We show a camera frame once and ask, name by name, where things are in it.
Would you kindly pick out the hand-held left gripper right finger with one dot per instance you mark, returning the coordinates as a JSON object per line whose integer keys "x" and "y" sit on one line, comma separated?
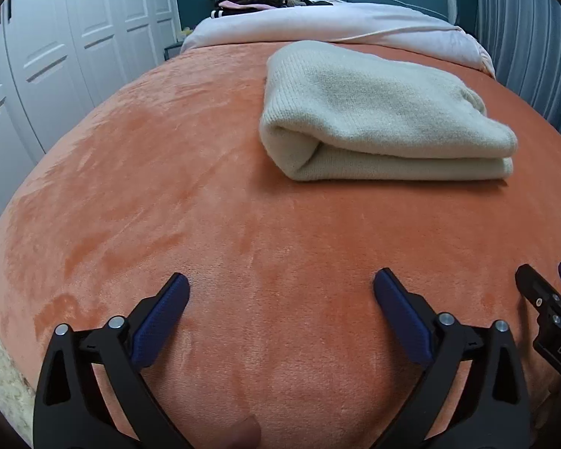
{"x": 402, "y": 318}

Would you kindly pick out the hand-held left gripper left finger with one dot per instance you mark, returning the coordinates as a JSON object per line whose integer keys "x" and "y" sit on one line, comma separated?
{"x": 161, "y": 322}

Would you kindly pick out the cream knit cardigan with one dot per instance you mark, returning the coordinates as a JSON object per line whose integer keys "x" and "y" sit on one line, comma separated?
{"x": 364, "y": 107}

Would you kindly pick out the person's left hand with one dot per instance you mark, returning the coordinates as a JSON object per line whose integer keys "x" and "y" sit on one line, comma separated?
{"x": 245, "y": 435}

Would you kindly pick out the orange plush blanket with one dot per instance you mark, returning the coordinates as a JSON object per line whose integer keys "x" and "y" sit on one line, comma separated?
{"x": 215, "y": 224}

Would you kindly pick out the cream shaggy rug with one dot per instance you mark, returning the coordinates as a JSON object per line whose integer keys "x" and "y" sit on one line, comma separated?
{"x": 0, "y": 374}

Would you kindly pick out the grey curtain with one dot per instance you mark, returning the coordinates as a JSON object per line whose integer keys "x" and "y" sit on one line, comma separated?
{"x": 528, "y": 32}

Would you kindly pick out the bedside table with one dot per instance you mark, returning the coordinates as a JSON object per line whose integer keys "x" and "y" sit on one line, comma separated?
{"x": 174, "y": 50}

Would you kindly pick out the pale pink duvet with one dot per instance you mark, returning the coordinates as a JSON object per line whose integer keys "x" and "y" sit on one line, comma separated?
{"x": 336, "y": 21}

